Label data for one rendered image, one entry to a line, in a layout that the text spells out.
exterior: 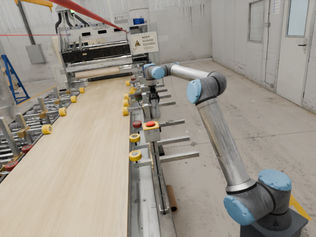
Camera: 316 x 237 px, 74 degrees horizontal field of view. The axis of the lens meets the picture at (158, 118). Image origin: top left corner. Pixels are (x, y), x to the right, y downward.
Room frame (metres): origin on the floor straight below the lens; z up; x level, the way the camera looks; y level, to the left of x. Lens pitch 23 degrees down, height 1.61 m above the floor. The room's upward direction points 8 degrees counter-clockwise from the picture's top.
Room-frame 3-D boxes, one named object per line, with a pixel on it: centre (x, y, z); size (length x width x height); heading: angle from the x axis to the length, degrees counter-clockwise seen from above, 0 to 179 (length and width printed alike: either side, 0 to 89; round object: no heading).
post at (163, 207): (0.86, 0.04, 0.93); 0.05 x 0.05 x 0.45; 4
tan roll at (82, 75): (3.94, 0.77, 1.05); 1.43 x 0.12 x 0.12; 94
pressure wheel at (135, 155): (1.16, 0.18, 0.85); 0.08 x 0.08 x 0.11
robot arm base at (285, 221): (0.82, -0.54, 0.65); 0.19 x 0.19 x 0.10
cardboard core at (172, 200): (1.64, -0.02, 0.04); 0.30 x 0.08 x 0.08; 4
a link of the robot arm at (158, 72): (1.60, -0.04, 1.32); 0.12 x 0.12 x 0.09; 22
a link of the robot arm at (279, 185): (0.81, -0.53, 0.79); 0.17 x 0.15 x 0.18; 112
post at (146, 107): (1.37, 0.07, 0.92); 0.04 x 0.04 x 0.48; 4
